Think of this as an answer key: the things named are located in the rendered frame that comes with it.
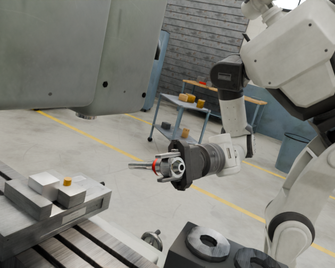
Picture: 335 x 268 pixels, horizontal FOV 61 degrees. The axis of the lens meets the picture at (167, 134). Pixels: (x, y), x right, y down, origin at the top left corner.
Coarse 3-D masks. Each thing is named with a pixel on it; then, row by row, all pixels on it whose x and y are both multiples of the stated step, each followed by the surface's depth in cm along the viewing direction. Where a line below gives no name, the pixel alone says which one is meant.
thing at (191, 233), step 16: (192, 224) 62; (176, 240) 55; (192, 240) 54; (208, 240) 57; (224, 240) 57; (176, 256) 52; (192, 256) 52; (208, 256) 51; (224, 256) 52; (240, 256) 53; (256, 256) 54
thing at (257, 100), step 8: (184, 80) 769; (200, 80) 787; (184, 88) 778; (192, 88) 832; (208, 88) 736; (216, 88) 764; (264, 104) 736; (216, 112) 793; (256, 112) 685; (256, 128) 753
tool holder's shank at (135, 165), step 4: (128, 164) 76; (132, 164) 75; (136, 164) 74; (140, 164) 73; (144, 164) 72; (148, 164) 70; (152, 164) 69; (132, 168) 75; (136, 168) 74; (140, 168) 73; (144, 168) 72; (148, 168) 70; (152, 168) 69
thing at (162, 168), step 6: (156, 162) 67; (162, 162) 66; (168, 162) 64; (156, 168) 66; (162, 168) 65; (168, 168) 64; (162, 174) 66; (168, 174) 64; (174, 174) 64; (180, 174) 65
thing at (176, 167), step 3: (174, 162) 64; (177, 162) 64; (180, 162) 64; (174, 165) 63; (177, 165) 63; (180, 165) 64; (183, 165) 64; (174, 168) 63; (177, 168) 63; (180, 168) 63; (183, 168) 64; (174, 171) 64; (177, 171) 63; (180, 171) 63; (177, 174) 64
